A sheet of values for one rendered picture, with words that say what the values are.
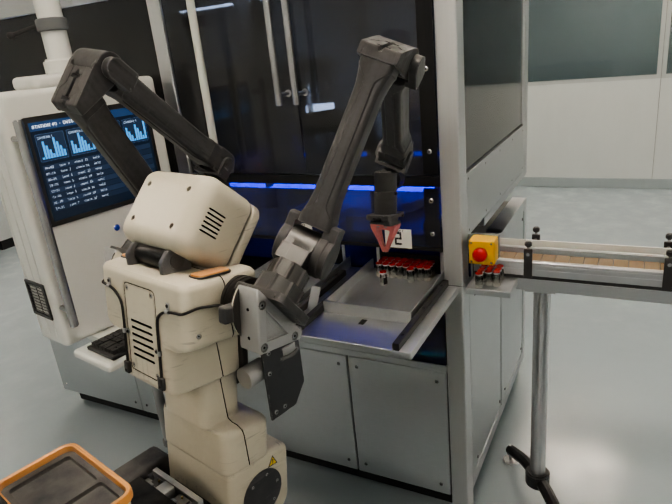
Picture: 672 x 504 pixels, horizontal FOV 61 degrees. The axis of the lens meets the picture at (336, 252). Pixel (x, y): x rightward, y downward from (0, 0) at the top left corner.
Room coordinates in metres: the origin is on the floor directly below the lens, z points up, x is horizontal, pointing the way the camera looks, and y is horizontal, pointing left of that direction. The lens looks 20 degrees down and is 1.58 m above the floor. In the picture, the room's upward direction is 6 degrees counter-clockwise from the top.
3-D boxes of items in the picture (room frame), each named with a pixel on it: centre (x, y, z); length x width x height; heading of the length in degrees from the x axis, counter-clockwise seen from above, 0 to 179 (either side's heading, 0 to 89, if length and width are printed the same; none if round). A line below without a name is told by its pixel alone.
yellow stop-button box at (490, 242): (1.53, -0.42, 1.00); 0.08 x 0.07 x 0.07; 151
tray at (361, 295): (1.55, -0.15, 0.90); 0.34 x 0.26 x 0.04; 151
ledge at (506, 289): (1.56, -0.46, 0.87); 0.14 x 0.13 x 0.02; 151
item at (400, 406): (2.48, 0.30, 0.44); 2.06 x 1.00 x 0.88; 61
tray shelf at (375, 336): (1.58, 0.04, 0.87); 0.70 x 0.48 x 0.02; 61
